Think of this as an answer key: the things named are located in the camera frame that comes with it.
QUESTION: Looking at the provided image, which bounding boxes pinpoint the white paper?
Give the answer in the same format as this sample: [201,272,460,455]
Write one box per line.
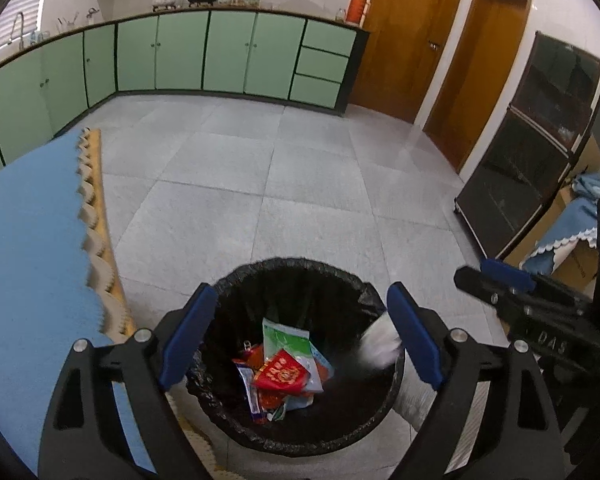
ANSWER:
[359,316,402,369]

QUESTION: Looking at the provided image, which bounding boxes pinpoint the blue scalloped cloth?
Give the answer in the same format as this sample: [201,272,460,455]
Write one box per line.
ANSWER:
[522,173,600,274]

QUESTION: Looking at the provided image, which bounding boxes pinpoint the beige scalloped mat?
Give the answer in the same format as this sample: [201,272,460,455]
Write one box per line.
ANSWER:
[74,127,137,342]

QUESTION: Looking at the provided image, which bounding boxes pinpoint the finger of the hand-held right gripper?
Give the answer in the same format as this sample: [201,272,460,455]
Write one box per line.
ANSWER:
[453,266,531,321]
[480,258,537,294]

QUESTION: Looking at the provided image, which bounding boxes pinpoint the green lower cabinets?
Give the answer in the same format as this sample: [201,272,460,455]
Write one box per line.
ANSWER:
[0,7,371,167]

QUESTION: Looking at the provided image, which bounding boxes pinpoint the dark glass cabinet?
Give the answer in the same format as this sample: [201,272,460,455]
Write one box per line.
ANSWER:
[453,31,600,262]

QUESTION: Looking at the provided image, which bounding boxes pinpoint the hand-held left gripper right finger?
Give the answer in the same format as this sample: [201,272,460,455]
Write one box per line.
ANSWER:
[386,282,566,480]

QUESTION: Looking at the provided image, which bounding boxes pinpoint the wooden door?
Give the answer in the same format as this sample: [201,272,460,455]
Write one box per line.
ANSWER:
[347,0,467,124]
[423,0,536,174]

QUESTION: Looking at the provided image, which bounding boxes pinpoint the blue white foil snack bag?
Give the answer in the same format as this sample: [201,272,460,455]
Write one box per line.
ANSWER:
[236,360,266,423]

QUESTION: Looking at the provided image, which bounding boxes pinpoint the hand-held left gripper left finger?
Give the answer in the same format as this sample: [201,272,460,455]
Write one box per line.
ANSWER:
[37,282,219,480]

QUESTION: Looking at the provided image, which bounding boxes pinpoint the blue scalloped tablecloth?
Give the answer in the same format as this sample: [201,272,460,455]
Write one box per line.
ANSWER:
[0,127,157,477]

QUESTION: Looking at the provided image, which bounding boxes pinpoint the green white packet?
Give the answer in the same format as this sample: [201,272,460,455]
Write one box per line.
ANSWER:
[261,317,313,362]

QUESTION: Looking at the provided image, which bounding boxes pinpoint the red snack packet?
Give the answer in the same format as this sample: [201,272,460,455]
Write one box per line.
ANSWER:
[253,348,309,393]

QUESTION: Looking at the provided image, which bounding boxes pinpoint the open cardboard box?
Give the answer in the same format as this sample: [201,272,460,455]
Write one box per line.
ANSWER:
[504,184,600,292]

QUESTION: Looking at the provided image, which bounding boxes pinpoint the trash bin with black bag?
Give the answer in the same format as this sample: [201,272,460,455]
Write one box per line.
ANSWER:
[187,257,406,459]

